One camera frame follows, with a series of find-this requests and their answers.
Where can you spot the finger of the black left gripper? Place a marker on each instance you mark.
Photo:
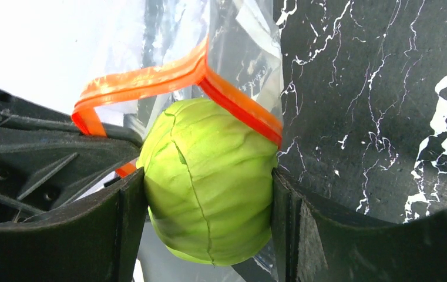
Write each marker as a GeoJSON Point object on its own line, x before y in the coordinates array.
{"type": "Point", "coordinates": [46, 162]}

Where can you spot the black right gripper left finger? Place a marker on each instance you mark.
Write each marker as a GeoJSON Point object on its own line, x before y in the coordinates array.
{"type": "Point", "coordinates": [95, 238]}

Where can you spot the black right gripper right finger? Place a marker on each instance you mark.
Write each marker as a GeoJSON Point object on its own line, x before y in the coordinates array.
{"type": "Point", "coordinates": [317, 239]}

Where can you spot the green toy cabbage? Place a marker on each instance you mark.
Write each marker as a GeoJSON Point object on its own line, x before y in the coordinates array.
{"type": "Point", "coordinates": [208, 183]}

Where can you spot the clear zip bag orange zipper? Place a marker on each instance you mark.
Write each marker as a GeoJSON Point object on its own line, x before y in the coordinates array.
{"type": "Point", "coordinates": [161, 52]}

